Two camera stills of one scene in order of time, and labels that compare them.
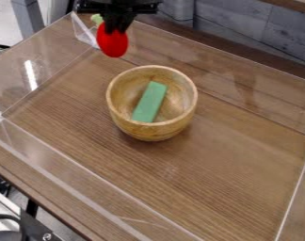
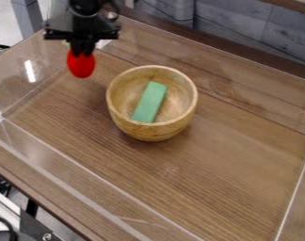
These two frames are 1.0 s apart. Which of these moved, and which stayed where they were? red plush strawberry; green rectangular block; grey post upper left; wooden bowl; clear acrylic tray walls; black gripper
Moved: black gripper; red plush strawberry
Stayed: green rectangular block; wooden bowl; grey post upper left; clear acrylic tray walls
